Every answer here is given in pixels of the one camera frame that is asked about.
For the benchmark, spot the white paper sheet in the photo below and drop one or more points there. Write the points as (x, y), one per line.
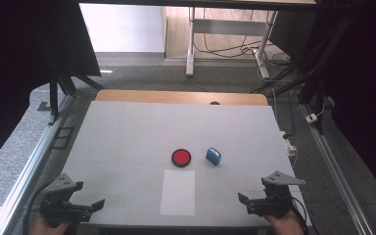
(178, 192)

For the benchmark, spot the white power strip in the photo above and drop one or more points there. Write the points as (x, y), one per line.
(290, 145)

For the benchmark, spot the person's left hand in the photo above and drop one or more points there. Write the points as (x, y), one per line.
(47, 227)

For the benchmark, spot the black curtain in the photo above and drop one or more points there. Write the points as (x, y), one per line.
(19, 65)
(359, 81)

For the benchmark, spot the blue stamp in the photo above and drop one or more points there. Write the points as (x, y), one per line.
(213, 156)

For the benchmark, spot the small white adapter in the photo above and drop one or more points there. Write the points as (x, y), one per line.
(311, 118)

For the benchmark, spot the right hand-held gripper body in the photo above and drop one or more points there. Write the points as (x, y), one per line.
(275, 196)

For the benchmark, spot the aluminium rail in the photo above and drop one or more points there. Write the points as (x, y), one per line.
(336, 169)
(23, 176)

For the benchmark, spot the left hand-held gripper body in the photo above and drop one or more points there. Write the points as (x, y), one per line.
(58, 196)

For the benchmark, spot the person's right hand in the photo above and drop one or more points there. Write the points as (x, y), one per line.
(284, 225)

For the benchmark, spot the black metal stand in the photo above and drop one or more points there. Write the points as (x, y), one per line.
(310, 81)
(57, 91)

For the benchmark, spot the round red ink pad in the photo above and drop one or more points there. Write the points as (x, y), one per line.
(181, 158)

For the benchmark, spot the white desk frame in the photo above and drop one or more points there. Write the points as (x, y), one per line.
(228, 27)

